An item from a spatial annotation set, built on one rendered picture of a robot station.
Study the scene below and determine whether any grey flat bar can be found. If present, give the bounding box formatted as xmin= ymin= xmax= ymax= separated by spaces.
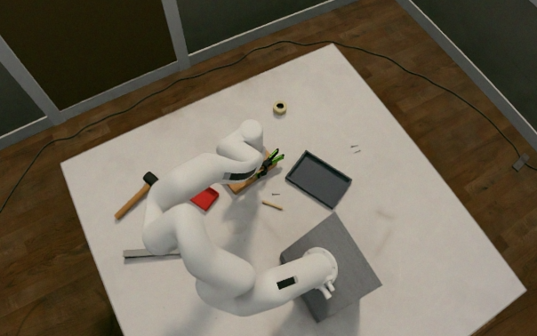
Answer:
xmin=123 ymin=248 xmax=180 ymax=259

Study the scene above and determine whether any dark green mallet with tan wooden handle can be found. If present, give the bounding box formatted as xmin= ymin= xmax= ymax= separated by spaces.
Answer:
xmin=114 ymin=172 xmax=159 ymax=220

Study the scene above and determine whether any red shallow tray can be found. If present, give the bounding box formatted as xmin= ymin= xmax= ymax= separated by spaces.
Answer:
xmin=190 ymin=187 xmax=220 ymax=212

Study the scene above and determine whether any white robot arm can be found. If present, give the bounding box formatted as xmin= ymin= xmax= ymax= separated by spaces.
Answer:
xmin=142 ymin=119 xmax=338 ymax=317

